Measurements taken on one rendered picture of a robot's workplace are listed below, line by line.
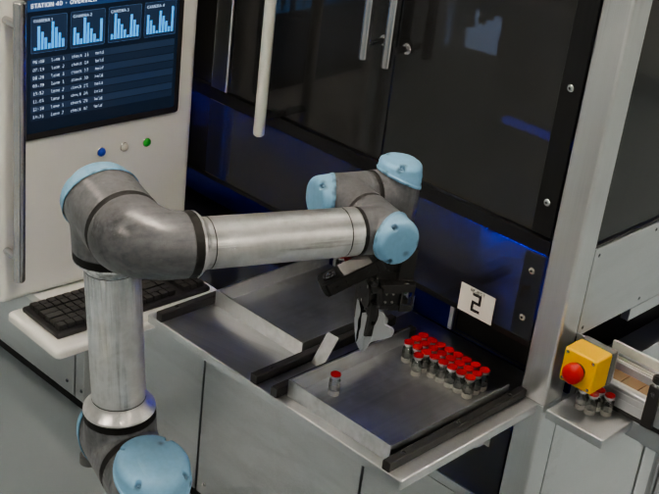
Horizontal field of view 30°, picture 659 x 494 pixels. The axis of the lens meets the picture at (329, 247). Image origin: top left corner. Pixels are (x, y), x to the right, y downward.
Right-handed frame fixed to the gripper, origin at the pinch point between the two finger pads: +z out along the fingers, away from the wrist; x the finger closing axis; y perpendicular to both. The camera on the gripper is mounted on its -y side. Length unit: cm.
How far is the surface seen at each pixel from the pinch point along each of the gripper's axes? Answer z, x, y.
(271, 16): -38, 67, -6
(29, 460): 108, 115, -48
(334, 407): 17.7, 6.6, 0.0
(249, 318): 16.6, 37.5, -10.1
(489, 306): 2.4, 16.9, 32.1
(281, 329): 14.8, 29.7, -5.3
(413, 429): 17.4, -1.9, 12.6
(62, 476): 108, 106, -40
